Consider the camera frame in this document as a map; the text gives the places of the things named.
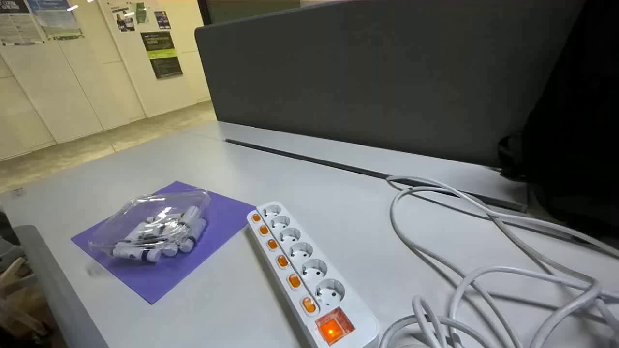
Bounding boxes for white six-socket power strip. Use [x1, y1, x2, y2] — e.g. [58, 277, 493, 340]
[246, 201, 379, 348]

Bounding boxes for white batteries in tray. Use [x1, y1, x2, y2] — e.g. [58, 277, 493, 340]
[110, 205, 207, 263]

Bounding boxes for clear plastic tray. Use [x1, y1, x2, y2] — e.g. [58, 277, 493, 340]
[87, 190, 211, 263]

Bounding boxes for grey desk partition panel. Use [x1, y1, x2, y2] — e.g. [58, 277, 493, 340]
[193, 0, 584, 164]

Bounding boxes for black chair back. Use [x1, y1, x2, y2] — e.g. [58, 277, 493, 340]
[497, 0, 619, 238]

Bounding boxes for dark poster on wall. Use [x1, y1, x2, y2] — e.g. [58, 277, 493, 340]
[141, 31, 182, 79]

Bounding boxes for white power strip cable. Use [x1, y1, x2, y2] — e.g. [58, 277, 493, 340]
[375, 174, 619, 348]

